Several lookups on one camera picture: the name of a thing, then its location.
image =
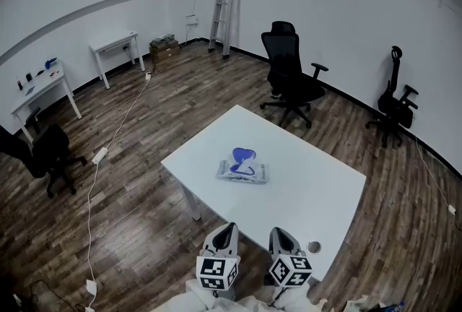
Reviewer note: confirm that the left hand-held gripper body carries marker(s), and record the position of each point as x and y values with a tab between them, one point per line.
214	271

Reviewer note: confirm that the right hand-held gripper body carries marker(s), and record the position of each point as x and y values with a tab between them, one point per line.
288	269

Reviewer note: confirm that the blue and white packet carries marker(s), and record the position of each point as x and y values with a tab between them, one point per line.
225	173

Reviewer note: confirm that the white tissue wipe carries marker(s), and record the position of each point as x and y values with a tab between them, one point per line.
247	163

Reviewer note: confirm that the person's left forearm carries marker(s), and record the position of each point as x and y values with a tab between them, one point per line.
196	299

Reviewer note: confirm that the person's right forearm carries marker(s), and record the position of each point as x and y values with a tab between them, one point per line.
292	299

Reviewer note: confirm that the person's white coat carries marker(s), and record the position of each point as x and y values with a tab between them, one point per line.
252	305

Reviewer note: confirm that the large white table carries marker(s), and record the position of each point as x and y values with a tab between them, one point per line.
307	195

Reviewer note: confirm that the clear plastic bottle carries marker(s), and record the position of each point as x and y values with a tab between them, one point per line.
396	307

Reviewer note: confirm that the white power adapter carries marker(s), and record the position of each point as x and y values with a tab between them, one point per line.
91	286

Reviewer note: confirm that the black office chair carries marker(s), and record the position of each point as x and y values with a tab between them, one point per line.
50	148
285	61
397	108

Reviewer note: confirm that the cardboard boxes stack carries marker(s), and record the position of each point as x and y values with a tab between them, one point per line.
164	52

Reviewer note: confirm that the white desk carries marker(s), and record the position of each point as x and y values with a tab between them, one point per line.
112	39
43	86

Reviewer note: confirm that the small red white item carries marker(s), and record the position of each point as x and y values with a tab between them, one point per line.
55	74

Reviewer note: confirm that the aluminium folding ladder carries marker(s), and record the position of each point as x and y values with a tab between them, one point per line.
232	7

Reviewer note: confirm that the blue notebook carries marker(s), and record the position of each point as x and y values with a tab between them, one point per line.
29	90

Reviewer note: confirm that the blue desk object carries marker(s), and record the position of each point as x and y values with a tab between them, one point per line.
51	63

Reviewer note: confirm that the small dark bottle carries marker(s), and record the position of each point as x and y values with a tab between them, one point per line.
19	83

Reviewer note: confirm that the white wall socket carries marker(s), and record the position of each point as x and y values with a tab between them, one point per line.
191	20

